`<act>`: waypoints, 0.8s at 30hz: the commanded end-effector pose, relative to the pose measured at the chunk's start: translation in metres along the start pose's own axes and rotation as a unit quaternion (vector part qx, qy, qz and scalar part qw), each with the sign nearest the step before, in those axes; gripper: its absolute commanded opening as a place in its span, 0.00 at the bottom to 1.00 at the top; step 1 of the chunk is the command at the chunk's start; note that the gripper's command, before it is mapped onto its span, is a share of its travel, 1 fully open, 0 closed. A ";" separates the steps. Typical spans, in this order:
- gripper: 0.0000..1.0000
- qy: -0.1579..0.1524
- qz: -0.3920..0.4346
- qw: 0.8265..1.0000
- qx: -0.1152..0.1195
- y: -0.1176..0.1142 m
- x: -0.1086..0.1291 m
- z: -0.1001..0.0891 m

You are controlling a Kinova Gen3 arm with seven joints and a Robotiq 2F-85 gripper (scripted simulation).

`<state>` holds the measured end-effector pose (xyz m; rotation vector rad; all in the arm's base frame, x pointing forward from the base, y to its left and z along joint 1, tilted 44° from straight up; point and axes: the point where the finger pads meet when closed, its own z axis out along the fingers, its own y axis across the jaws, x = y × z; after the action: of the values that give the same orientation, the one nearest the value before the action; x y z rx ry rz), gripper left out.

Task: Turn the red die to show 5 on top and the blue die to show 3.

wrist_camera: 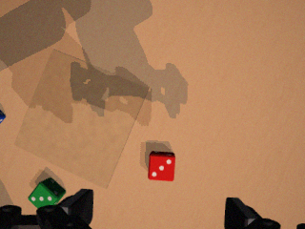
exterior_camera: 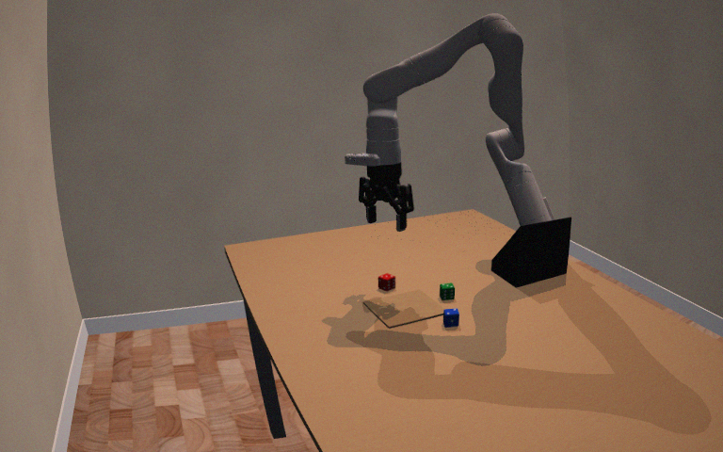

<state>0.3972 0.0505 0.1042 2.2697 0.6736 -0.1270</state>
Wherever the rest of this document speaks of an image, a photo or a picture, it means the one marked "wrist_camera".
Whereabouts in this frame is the green die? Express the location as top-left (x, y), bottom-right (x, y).
top-left (28, 177), bottom-right (66, 209)

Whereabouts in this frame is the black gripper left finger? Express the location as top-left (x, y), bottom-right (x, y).
top-left (0, 189), bottom-right (93, 229)

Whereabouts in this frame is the blue die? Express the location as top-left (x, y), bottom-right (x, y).
top-left (0, 110), bottom-right (6, 123)

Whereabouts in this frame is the tan square mat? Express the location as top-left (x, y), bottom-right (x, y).
top-left (14, 50), bottom-right (149, 189)

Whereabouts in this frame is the red die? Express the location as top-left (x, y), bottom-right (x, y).
top-left (148, 151), bottom-right (175, 181)

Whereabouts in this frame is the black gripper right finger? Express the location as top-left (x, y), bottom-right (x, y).
top-left (224, 198), bottom-right (281, 229)

